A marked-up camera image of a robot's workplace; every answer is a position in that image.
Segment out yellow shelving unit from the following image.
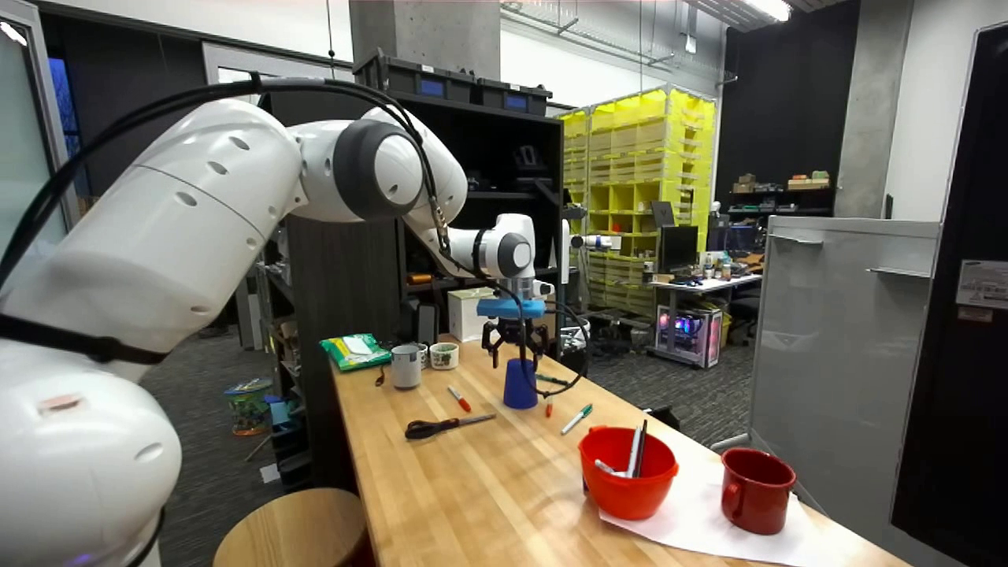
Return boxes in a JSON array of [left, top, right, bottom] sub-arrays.
[[560, 84, 721, 320]]

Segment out black gripper body blue flange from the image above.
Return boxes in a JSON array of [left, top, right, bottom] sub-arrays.
[[477, 292, 551, 346]]

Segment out lit computer case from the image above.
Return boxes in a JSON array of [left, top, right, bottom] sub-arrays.
[[651, 302, 730, 372]]

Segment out white paper sign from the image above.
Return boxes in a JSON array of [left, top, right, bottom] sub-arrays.
[[954, 254, 1008, 316]]

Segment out white spoon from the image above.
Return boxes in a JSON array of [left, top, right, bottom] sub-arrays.
[[592, 415, 651, 481]]

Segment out black shelving unit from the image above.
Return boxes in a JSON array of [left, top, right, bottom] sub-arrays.
[[256, 57, 570, 349]]

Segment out grey mug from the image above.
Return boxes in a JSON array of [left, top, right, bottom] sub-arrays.
[[385, 340, 428, 394]]

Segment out green packet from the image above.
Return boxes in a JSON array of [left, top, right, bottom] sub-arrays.
[[318, 331, 393, 376]]

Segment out thin black cable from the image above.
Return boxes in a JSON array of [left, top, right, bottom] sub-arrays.
[[532, 365, 582, 399]]

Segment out colourful plastic item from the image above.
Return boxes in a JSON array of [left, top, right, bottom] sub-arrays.
[[221, 376, 306, 440]]

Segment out black handled scissors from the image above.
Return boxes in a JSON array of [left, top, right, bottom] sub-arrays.
[[403, 412, 499, 445]]

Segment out white box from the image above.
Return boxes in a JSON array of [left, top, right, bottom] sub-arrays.
[[449, 287, 499, 346]]

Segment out red bowl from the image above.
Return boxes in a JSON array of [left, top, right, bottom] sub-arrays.
[[578, 425, 680, 523]]

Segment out red mug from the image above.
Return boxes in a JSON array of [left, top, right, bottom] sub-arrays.
[[720, 445, 801, 538]]

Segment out green capped Sharpie marker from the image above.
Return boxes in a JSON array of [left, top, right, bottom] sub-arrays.
[[559, 403, 595, 436]]

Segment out small white cup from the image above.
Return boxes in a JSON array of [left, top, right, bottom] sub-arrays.
[[428, 340, 465, 376]]

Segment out white paper sheet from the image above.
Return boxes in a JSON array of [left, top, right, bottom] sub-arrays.
[[628, 425, 813, 567]]

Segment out ceiling light panel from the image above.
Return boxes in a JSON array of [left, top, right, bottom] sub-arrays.
[[742, 0, 796, 24]]

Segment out white desk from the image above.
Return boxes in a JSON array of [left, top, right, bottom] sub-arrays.
[[650, 266, 767, 365]]

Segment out black computer monitor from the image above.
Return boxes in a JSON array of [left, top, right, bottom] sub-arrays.
[[656, 219, 703, 275]]

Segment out round wooden stool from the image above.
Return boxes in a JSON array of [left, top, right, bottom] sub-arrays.
[[210, 486, 371, 567]]

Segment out black door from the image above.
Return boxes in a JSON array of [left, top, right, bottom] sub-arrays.
[[892, 19, 1008, 567]]

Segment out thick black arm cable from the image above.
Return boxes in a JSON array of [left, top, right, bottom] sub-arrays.
[[0, 75, 452, 291]]

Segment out grey metal cabinet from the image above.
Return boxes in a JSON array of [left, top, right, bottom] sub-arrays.
[[749, 215, 944, 535]]

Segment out dark wall shelf with items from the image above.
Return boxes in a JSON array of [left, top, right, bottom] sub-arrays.
[[721, 166, 840, 224]]

